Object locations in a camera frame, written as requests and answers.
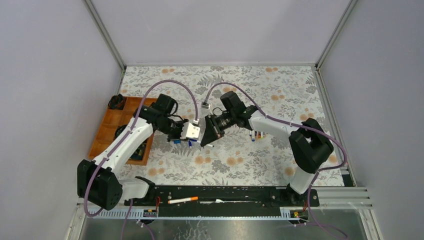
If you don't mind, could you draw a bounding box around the wooden compartment tray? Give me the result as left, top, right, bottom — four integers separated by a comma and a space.
88, 96, 154, 166

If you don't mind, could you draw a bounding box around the orange cap white marker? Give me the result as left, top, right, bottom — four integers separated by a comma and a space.
167, 196, 199, 205

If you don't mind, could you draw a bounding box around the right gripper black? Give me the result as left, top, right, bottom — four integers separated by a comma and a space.
201, 111, 236, 148

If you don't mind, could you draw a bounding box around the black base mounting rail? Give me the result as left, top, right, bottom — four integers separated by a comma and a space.
133, 185, 320, 218

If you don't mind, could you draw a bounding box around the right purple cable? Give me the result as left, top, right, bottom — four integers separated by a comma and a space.
202, 82, 349, 240

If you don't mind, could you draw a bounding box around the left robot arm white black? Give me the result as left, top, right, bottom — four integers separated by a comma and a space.
76, 94, 189, 211

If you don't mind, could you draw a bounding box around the black cable bundle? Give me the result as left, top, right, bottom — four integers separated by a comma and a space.
107, 94, 127, 110

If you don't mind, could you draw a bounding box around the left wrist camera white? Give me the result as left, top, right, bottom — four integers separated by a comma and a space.
180, 121, 201, 140

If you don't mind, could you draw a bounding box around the blue cap white marker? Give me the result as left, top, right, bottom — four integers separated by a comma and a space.
250, 130, 256, 142

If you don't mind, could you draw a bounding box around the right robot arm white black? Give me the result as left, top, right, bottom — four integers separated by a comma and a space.
200, 91, 334, 206

